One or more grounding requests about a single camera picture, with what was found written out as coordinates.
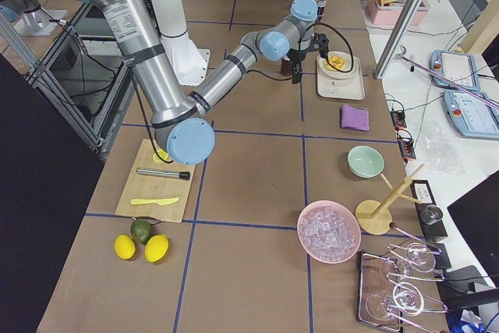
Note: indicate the dark tea bottle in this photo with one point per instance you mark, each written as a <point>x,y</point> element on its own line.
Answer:
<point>321,4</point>
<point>286,67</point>

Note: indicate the wooden cutting board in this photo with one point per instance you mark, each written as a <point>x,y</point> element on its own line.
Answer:
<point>150,187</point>

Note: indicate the cream round plate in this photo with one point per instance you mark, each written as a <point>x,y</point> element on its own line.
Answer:
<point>351,68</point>

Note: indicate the glass rack tray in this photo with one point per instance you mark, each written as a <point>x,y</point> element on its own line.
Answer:
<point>389,296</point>

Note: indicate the yellow plastic knife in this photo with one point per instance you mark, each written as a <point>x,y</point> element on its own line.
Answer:
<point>160,202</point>

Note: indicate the mint green bowl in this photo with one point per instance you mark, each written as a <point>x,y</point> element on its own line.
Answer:
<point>365,162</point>

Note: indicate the wooden mug tree stand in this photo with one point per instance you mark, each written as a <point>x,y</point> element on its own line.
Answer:
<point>373,216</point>

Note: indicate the upper teach pendant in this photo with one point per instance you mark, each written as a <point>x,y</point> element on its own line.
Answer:
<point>457,67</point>

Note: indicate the glazed ring donut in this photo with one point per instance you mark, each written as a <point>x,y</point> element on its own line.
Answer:
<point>335,63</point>

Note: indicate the yellow lemon left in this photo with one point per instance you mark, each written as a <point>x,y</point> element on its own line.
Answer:
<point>124,247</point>

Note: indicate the teach pendant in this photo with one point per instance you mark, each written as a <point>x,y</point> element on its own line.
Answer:
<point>457,67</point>
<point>472,117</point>

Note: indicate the yellow lemon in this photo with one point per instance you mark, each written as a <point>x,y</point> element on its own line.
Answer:
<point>156,248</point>
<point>124,247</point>

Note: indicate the steel muddler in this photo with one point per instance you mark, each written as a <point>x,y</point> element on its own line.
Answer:
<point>164,174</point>

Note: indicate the cream rectangular tray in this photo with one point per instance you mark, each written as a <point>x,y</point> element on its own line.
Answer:
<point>348,89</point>

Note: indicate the yellow lemon right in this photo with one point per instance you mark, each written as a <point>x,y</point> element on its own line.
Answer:
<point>156,248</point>

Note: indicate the green avocado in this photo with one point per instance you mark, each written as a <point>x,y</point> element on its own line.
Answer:
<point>141,231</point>

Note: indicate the pink bowl of ice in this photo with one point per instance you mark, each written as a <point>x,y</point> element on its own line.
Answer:
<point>328,232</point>

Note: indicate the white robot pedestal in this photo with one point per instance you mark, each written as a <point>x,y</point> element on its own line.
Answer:
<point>190,63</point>

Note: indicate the lower teach pendant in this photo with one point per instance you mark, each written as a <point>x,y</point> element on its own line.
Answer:
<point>472,117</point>

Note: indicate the dark tea bottle top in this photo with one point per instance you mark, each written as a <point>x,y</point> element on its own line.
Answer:
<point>286,67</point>

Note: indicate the pink storage box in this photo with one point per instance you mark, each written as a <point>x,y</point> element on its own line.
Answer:
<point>387,15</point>

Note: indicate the purple folded cloth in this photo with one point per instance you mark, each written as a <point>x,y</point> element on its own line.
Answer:
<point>355,118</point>

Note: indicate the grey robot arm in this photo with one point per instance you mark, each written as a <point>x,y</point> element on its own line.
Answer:
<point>154,43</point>
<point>29,17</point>

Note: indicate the lemon slice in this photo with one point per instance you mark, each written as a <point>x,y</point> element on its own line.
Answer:
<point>161,156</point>

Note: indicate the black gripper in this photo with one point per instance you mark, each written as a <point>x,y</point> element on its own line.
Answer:
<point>295,58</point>

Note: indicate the dark tea bottle lower left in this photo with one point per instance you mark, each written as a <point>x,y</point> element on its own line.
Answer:
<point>321,4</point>

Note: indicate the black scale with cup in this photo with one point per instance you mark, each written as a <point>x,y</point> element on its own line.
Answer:
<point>429,214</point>

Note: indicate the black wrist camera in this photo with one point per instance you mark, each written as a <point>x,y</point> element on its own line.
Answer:
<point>319,43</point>

